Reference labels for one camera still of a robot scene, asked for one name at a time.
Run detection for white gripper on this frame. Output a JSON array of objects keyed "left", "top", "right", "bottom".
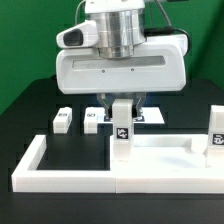
[{"left": 56, "top": 20, "right": 188, "bottom": 119}]

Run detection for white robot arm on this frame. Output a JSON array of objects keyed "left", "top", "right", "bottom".
[{"left": 56, "top": 0, "right": 190, "bottom": 117}]

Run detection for white desk top tray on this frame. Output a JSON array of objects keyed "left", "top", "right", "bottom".
[{"left": 110, "top": 134, "right": 224, "bottom": 194}]

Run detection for white U-shaped frame fence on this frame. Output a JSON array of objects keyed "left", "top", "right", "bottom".
[{"left": 11, "top": 135, "right": 118, "bottom": 193}]

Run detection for grey cable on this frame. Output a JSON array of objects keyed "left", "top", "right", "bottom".
[{"left": 75, "top": 0, "right": 88, "bottom": 24}]

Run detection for marker base plate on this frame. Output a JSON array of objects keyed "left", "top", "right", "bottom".
[{"left": 95, "top": 107, "right": 164, "bottom": 124}]

